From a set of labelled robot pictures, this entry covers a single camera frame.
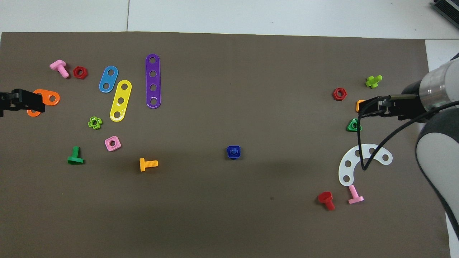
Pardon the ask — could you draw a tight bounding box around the pink square toy nut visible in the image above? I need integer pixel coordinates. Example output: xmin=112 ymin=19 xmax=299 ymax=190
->
xmin=104 ymin=136 xmax=122 ymax=152

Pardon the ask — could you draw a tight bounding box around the dark green toy screw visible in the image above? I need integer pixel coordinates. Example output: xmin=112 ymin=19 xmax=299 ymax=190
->
xmin=67 ymin=146 xmax=85 ymax=165

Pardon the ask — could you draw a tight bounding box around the green triangle toy nut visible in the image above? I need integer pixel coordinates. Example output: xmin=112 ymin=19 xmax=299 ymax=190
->
xmin=346 ymin=118 xmax=363 ymax=132

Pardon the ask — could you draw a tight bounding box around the blue two-hole strip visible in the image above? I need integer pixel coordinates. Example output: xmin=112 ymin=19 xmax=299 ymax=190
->
xmin=99 ymin=66 xmax=119 ymax=94

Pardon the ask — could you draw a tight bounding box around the brown table mat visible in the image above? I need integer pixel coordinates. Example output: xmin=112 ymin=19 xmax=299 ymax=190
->
xmin=0 ymin=32 xmax=450 ymax=258

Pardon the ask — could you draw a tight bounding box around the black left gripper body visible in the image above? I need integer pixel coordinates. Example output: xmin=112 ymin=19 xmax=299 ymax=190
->
xmin=0 ymin=92 xmax=16 ymax=117

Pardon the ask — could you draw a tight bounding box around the orange toy screw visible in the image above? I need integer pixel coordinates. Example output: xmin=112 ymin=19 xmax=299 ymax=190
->
xmin=139 ymin=158 xmax=158 ymax=172

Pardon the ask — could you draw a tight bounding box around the white curved five-hole strip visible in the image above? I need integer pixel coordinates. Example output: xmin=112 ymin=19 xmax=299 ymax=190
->
xmin=338 ymin=143 xmax=393 ymax=187

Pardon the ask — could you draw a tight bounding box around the pink toy screw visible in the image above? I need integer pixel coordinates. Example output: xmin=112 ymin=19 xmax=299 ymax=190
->
xmin=348 ymin=185 xmax=364 ymax=205
xmin=49 ymin=59 xmax=70 ymax=79

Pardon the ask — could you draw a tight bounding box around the light green cross toy screw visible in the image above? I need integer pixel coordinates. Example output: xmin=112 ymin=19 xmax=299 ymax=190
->
xmin=365 ymin=75 xmax=383 ymax=89

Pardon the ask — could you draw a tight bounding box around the red hexagon toy screw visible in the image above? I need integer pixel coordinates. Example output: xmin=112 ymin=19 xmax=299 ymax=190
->
xmin=318 ymin=191 xmax=336 ymax=211

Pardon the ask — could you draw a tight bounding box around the purple four-hole strip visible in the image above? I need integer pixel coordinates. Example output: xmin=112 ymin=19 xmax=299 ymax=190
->
xmin=145 ymin=54 xmax=162 ymax=109

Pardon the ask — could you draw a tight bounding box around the grey ribbed device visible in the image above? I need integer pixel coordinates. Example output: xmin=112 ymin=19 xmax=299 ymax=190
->
xmin=430 ymin=0 xmax=459 ymax=25

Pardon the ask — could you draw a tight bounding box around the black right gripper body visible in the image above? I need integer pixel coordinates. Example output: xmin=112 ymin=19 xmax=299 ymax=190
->
xmin=389 ymin=81 xmax=431 ymax=123

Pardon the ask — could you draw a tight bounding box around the yellow three-hole strip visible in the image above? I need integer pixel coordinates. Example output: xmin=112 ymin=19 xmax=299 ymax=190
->
xmin=109 ymin=80 xmax=132 ymax=123

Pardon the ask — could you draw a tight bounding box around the orange angle bracket plate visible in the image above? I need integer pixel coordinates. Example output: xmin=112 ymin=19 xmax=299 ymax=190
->
xmin=27 ymin=89 xmax=61 ymax=117

